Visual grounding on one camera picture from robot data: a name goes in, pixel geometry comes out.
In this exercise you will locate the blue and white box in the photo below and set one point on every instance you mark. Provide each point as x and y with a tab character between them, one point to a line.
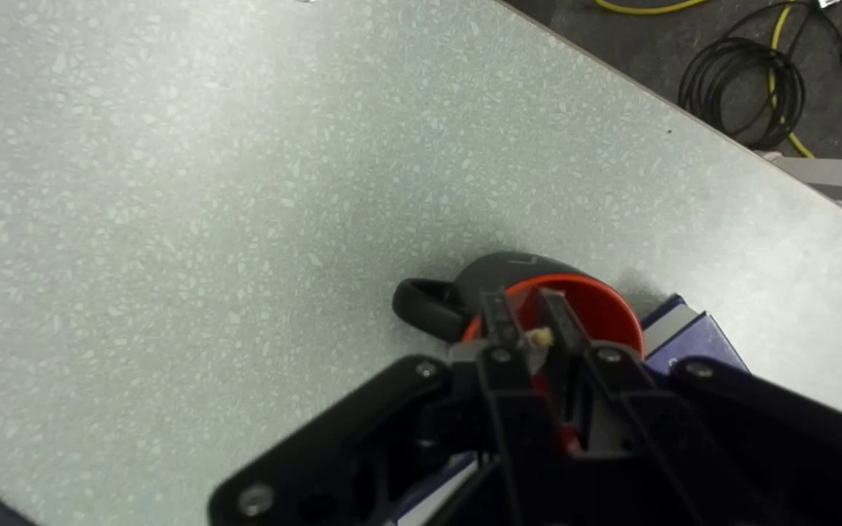
684	332

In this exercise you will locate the grey metal frame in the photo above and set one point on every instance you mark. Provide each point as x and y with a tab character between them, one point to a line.
841	179

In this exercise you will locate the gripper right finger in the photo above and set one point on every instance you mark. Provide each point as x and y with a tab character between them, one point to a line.
757	431

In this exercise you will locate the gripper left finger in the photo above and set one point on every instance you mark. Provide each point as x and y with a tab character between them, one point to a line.
362	424

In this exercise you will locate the black mug with red inside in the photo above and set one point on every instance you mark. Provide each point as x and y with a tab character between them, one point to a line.
600	310

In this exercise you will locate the pen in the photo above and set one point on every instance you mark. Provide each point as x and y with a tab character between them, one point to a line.
539	338

